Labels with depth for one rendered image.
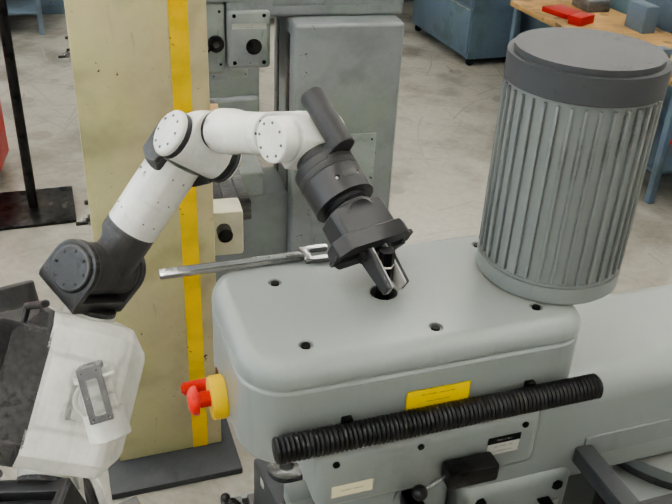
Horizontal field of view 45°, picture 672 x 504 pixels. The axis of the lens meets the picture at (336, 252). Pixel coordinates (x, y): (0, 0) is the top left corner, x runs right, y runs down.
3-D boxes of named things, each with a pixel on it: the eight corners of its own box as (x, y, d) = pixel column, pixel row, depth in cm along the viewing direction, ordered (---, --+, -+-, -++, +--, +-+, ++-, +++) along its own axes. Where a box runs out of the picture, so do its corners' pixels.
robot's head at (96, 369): (87, 417, 131) (81, 428, 124) (72, 366, 131) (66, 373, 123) (126, 406, 132) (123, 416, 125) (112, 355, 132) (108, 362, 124)
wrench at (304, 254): (161, 284, 110) (160, 279, 109) (157, 269, 113) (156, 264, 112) (333, 261, 117) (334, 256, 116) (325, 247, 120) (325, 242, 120)
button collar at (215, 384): (215, 430, 109) (213, 395, 106) (206, 401, 114) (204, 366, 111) (229, 427, 109) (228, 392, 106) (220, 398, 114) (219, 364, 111)
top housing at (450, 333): (247, 481, 101) (246, 379, 93) (206, 355, 122) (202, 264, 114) (574, 411, 115) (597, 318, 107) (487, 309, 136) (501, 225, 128)
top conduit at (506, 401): (278, 472, 97) (278, 450, 95) (269, 448, 100) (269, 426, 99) (601, 403, 110) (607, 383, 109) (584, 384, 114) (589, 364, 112)
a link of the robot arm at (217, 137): (294, 127, 128) (223, 123, 142) (246, 98, 121) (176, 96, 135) (272, 190, 127) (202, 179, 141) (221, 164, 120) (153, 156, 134)
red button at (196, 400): (190, 423, 108) (189, 400, 106) (185, 404, 111) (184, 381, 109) (215, 418, 109) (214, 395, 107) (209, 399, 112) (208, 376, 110)
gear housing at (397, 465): (316, 516, 110) (318, 461, 105) (270, 400, 130) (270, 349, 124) (535, 465, 120) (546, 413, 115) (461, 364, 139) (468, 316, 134)
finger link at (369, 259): (386, 296, 108) (363, 258, 110) (395, 284, 106) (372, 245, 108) (376, 299, 108) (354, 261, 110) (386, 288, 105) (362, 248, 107)
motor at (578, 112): (518, 316, 107) (564, 78, 91) (452, 242, 123) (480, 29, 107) (647, 294, 113) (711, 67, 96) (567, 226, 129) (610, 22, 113)
